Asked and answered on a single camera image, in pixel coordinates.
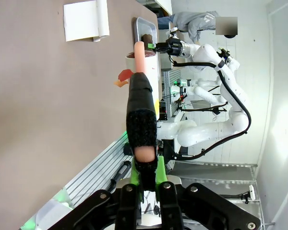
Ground orange paper scrap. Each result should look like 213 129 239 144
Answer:
113 80 130 88

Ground small white clamp device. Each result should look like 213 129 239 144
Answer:
241 184 257 204

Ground black tool handle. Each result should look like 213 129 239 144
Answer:
110 160 132 190

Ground person in grey hoodie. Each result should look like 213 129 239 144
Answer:
157 10 218 44

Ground metal tray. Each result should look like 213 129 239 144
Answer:
133 16 158 52

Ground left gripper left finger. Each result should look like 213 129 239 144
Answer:
48 155 144 230

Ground aluminium rail frame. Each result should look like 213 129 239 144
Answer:
62 133 135 207

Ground red orange toy pieces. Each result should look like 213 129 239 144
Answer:
117 69 133 81

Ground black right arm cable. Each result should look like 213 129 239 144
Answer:
172 60 252 161

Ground pink handled lint roller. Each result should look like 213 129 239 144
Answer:
124 41 160 192

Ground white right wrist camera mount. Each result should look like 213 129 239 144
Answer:
166 27 181 40

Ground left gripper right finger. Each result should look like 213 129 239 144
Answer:
155 155 262 230

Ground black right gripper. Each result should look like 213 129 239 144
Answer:
147 38 183 57

